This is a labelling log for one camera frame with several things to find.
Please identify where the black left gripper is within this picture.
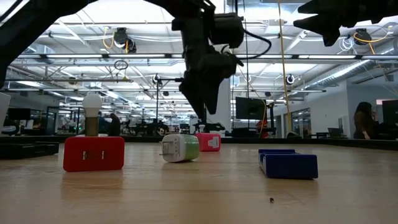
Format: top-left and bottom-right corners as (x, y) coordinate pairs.
(171, 17), (245, 116)

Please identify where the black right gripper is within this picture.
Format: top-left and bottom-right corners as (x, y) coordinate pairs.
(293, 0), (356, 47)

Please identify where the pink charger plug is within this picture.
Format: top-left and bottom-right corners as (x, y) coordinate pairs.
(195, 132), (222, 152)

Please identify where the green and white charger plug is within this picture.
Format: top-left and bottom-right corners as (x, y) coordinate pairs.
(159, 133), (200, 164)

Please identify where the navy memory card case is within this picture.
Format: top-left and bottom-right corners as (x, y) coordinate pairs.
(257, 148), (319, 180)

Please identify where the red charger block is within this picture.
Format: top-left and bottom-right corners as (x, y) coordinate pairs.
(63, 136), (126, 173)

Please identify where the white building column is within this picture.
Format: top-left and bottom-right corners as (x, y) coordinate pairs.
(216, 77), (232, 133)

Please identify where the black monitor on stand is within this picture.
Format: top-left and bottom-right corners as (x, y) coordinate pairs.
(235, 96), (266, 121)

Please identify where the red background object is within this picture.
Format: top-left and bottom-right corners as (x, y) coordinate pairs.
(256, 119), (270, 139)

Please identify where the person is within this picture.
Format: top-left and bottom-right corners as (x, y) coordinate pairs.
(108, 112), (122, 137)
(353, 101), (379, 140)

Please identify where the white bulb lamp brass base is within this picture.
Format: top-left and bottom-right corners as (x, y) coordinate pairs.
(74, 92), (109, 138)

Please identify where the long ceiling light strip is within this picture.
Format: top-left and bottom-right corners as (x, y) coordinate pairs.
(0, 53), (398, 60)

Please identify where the black metal stand frame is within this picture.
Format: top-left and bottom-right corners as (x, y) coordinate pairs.
(155, 77), (187, 134)

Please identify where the black hanging cable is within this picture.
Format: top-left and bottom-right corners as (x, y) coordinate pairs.
(242, 0), (249, 98)

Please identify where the black left wrist camera cable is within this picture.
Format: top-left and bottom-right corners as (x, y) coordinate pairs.
(221, 29), (272, 60)

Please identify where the silver ventilation duct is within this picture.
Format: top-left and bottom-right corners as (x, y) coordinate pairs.
(306, 58), (398, 91)

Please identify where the yellow hanging cable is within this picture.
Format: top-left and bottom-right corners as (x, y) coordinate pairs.
(277, 0), (293, 138)

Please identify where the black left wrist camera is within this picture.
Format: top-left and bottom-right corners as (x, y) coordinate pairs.
(212, 12), (246, 50)

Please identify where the black wall monitor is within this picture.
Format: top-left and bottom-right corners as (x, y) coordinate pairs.
(382, 100), (398, 124)

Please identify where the black aluminium table frame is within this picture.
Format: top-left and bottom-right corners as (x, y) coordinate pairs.
(0, 134), (398, 152)

